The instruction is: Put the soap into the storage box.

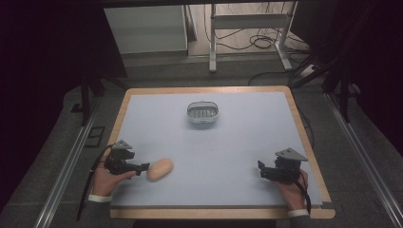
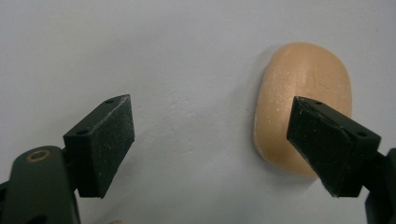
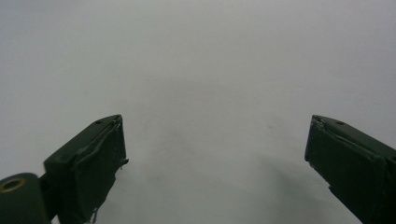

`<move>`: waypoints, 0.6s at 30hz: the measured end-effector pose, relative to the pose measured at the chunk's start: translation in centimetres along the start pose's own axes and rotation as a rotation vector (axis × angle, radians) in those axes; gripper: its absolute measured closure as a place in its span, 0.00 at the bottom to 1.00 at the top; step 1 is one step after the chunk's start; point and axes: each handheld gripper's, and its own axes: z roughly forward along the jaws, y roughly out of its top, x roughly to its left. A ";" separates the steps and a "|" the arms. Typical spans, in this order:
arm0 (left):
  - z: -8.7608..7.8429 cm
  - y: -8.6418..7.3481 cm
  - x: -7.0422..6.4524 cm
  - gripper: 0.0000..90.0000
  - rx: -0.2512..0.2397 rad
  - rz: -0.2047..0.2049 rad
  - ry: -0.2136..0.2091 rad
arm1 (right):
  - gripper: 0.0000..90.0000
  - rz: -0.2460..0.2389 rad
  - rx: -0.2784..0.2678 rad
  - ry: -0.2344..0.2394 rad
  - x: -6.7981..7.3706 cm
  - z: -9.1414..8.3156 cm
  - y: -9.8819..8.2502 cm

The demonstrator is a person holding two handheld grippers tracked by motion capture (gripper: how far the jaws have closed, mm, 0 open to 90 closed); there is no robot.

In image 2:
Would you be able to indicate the tan bread-shaped sponge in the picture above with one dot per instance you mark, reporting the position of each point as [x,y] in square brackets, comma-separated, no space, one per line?
[299,81]

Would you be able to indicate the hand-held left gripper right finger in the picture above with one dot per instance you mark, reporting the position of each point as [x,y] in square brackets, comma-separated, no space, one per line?
[327,146]

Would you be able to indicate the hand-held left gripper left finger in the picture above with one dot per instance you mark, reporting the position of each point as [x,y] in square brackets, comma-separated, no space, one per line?
[101,146]

